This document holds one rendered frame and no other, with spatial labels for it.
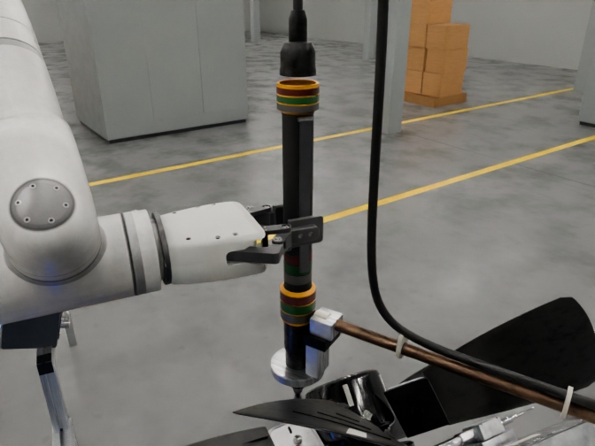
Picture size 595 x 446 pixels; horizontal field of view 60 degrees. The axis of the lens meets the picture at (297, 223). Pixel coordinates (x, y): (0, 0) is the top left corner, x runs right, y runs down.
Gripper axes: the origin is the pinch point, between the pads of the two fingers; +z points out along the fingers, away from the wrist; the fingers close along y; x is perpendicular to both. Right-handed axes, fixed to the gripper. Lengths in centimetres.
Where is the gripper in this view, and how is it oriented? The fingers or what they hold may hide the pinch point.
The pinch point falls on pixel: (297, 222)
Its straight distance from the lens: 58.1
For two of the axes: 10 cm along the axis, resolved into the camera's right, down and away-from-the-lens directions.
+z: 9.2, -1.7, 3.6
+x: -0.1, -9.1, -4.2
